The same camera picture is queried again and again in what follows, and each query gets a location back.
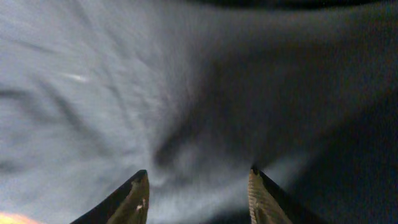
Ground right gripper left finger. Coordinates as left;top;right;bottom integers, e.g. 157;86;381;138
71;170;149;224

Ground navy blue shorts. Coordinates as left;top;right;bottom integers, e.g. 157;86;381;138
1;1;397;223

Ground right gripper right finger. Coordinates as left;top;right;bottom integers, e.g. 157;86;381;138
248;166;327;224

